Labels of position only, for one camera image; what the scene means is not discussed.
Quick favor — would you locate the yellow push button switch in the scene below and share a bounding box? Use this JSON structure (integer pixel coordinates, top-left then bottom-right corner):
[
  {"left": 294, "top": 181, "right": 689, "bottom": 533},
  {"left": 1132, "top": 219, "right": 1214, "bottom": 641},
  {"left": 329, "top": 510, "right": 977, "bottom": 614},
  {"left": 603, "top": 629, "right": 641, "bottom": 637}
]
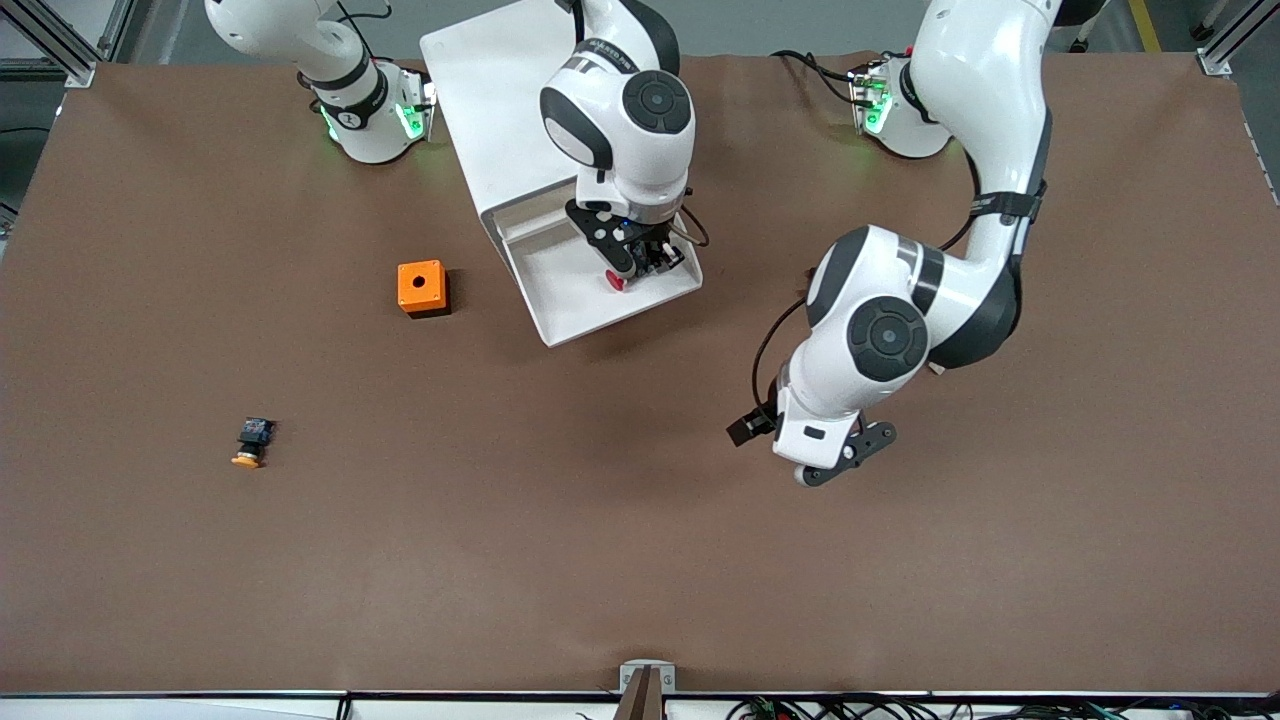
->
[{"left": 230, "top": 417, "right": 277, "bottom": 470}]

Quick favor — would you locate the brown table cover sheet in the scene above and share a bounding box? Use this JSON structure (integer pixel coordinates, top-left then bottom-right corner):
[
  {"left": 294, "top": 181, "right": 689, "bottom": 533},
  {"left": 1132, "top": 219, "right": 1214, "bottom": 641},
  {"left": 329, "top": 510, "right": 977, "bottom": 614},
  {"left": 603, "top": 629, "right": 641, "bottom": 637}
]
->
[{"left": 0, "top": 50, "right": 1280, "bottom": 697}]

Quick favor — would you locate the orange box with hole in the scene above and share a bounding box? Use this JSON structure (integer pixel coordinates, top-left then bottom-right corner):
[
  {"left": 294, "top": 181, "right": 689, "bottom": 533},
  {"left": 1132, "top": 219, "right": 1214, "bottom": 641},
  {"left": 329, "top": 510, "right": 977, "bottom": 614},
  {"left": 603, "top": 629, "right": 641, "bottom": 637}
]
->
[{"left": 397, "top": 260, "right": 452, "bottom": 320}]

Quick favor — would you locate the grey metal edge bracket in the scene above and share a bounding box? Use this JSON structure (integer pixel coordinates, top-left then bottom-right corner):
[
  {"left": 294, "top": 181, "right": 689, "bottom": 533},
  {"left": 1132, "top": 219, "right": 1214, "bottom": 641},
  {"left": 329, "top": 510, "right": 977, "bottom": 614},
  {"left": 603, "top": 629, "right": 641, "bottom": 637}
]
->
[{"left": 619, "top": 660, "right": 677, "bottom": 695}]

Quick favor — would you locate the white plastic drawer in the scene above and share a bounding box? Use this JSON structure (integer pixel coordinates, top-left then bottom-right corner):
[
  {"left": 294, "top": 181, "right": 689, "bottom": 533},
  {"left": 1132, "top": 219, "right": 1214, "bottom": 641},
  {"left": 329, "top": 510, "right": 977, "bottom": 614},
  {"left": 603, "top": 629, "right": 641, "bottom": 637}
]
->
[{"left": 497, "top": 205, "right": 704, "bottom": 348}]

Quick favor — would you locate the white drawer cabinet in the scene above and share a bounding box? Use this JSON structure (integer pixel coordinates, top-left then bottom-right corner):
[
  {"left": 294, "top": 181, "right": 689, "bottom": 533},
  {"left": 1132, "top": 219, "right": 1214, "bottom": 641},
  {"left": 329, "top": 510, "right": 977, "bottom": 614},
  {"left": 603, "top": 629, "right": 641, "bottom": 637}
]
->
[{"left": 419, "top": 0, "right": 641, "bottom": 241}]

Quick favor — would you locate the aluminium frame profile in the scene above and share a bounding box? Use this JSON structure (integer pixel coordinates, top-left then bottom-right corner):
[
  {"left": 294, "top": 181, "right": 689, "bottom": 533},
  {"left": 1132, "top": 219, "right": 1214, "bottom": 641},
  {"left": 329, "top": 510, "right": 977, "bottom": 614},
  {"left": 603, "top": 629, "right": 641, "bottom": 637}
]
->
[
  {"left": 0, "top": 0, "right": 137, "bottom": 89},
  {"left": 1195, "top": 0, "right": 1280, "bottom": 78}
]

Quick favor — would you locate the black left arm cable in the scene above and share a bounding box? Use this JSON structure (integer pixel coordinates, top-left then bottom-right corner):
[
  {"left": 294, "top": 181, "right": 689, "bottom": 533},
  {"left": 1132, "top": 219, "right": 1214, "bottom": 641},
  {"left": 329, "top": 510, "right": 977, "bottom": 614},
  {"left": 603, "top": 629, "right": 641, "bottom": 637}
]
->
[{"left": 750, "top": 140, "right": 1051, "bottom": 416}]

